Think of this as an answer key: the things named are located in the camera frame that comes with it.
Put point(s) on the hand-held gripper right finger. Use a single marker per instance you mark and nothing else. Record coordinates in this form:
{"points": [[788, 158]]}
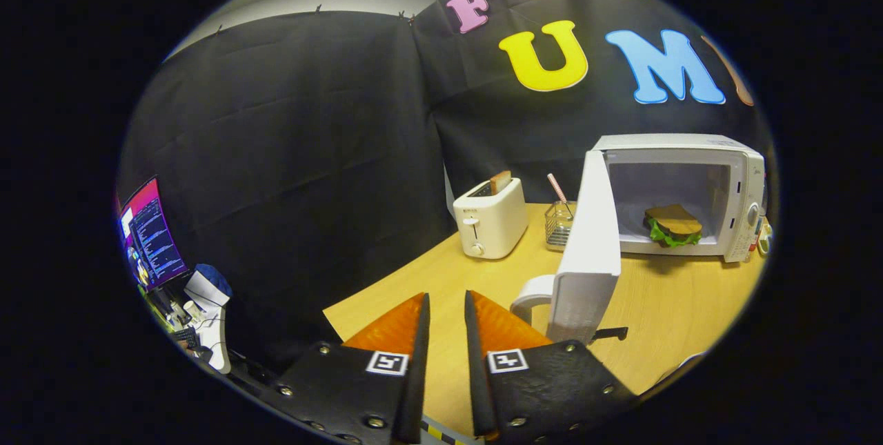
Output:
{"points": [[477, 390]]}

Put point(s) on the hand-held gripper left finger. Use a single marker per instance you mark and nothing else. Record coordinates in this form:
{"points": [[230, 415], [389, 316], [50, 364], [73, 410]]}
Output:
{"points": [[416, 390]]}

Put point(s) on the white microwave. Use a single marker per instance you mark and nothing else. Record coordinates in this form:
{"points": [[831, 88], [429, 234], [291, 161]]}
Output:
{"points": [[593, 245]]}

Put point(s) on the brown bread lettuce sandwich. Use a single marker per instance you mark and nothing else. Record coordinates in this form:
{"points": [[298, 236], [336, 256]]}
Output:
{"points": [[676, 224]]}

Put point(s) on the cream toaster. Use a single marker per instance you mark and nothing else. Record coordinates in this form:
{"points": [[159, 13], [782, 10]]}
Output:
{"points": [[490, 224]]}

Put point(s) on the white plate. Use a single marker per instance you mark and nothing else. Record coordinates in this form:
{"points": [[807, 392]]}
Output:
{"points": [[683, 366]]}

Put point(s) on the toast slice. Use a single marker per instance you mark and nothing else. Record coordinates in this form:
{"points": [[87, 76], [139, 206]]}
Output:
{"points": [[501, 181]]}

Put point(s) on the pink striped straw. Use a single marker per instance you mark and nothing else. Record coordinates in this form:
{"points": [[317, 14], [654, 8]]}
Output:
{"points": [[557, 188]]}

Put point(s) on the black keyboard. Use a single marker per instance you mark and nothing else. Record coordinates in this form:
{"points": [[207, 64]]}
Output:
{"points": [[185, 338]]}

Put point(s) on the computer monitor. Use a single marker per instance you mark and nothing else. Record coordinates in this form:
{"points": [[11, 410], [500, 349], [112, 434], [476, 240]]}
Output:
{"points": [[153, 238]]}

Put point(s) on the white divided dish with beans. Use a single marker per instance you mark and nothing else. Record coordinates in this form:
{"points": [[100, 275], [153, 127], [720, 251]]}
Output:
{"points": [[764, 245]]}

